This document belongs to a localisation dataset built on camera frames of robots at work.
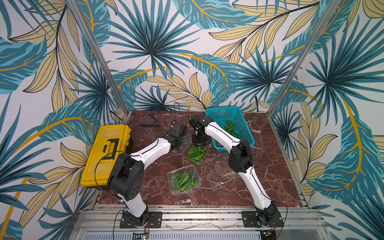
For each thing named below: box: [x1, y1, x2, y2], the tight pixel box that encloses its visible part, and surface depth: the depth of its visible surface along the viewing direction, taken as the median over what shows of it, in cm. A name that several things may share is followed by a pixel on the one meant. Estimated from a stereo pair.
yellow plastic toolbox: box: [80, 124, 132, 188], surface depth 84 cm
